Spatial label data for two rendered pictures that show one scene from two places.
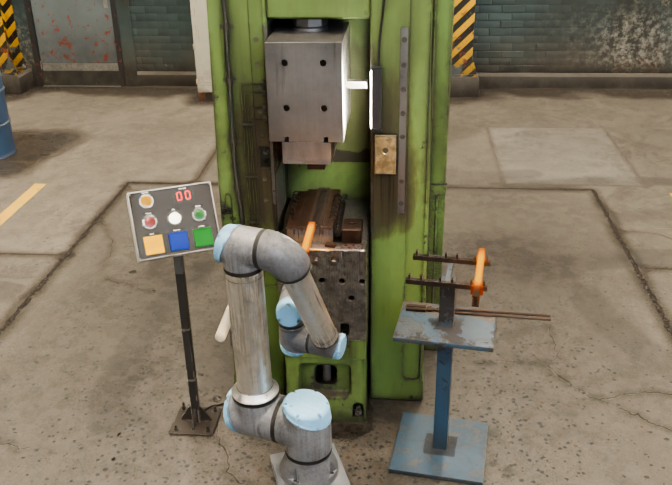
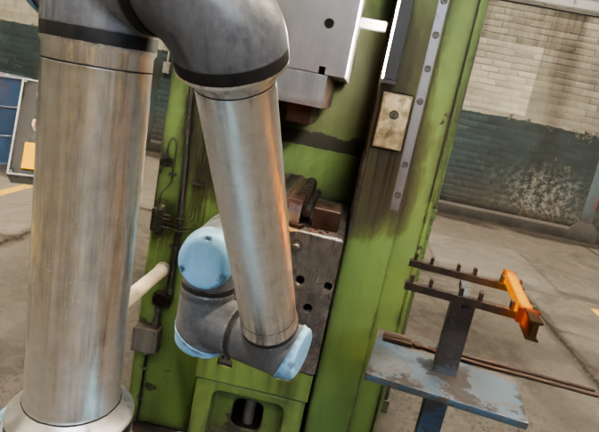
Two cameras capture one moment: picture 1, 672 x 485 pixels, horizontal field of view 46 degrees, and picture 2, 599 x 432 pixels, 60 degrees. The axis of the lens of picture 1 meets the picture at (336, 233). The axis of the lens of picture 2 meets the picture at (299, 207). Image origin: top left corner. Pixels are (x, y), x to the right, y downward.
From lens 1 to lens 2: 1.85 m
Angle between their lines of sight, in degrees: 13
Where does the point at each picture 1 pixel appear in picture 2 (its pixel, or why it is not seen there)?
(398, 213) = (390, 208)
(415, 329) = (399, 368)
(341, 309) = not seen: hidden behind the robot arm
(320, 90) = not seen: outside the picture
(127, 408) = not seen: outside the picture
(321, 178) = (294, 166)
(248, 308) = (79, 152)
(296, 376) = (206, 409)
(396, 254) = (375, 265)
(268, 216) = not seen: hidden behind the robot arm
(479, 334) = (499, 395)
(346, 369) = (276, 412)
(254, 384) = (59, 393)
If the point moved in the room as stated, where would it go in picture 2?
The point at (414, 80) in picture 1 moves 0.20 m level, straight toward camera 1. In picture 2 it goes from (453, 26) to (464, 14)
